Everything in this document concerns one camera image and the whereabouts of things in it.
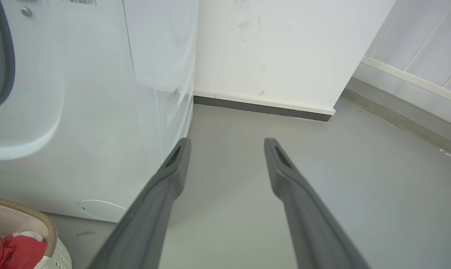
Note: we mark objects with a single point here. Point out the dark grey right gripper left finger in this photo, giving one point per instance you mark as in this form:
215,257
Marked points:
150,220

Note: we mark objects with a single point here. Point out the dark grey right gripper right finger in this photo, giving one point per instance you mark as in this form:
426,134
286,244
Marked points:
307,224

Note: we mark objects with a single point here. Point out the red garment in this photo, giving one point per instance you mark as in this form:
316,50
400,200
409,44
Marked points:
12,252

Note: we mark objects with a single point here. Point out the cream plastic laundry basket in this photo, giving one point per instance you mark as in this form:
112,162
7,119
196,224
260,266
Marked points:
59,254

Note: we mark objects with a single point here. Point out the round filter cover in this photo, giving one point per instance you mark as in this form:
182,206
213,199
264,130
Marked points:
102,211

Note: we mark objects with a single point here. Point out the white front-load washing machine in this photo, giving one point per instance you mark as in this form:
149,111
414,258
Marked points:
98,112

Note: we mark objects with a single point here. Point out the white and black baseboard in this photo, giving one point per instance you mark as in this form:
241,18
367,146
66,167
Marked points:
263,104

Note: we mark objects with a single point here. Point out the grey rubber door gasket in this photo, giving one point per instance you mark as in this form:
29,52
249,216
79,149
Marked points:
1,56

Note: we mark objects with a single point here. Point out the small metal screw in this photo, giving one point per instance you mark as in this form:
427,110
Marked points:
26,11

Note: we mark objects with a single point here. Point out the white partition frame rail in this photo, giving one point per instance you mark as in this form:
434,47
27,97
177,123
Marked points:
412,76

